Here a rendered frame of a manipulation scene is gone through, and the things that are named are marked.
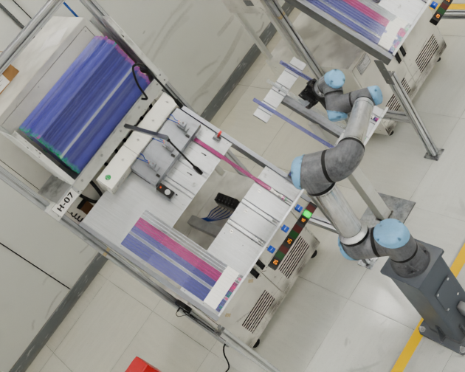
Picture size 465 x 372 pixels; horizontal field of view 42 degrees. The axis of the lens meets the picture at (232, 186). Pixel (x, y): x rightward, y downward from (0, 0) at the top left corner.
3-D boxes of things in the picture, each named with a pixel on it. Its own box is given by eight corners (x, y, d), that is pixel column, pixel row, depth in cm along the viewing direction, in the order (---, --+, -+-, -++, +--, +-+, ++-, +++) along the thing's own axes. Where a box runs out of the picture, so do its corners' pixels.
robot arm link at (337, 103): (351, 114, 232) (346, 86, 233) (325, 121, 238) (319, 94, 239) (359, 116, 239) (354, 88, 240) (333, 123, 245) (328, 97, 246)
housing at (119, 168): (179, 113, 283) (178, 101, 270) (115, 198, 272) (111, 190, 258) (165, 104, 284) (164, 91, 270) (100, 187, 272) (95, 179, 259)
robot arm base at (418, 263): (437, 251, 235) (428, 238, 229) (416, 283, 232) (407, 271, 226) (404, 238, 246) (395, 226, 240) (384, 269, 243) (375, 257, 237)
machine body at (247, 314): (325, 248, 338) (269, 184, 300) (256, 356, 322) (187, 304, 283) (249, 218, 387) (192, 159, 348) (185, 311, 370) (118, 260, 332)
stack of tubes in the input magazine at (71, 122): (152, 80, 262) (110, 35, 245) (78, 174, 250) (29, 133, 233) (136, 77, 271) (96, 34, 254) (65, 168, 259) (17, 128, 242)
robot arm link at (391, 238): (416, 260, 226) (403, 240, 218) (381, 263, 234) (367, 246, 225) (417, 232, 233) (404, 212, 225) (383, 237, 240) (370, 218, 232)
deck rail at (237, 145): (304, 190, 276) (306, 186, 270) (302, 193, 276) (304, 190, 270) (175, 104, 283) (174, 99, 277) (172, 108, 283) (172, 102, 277)
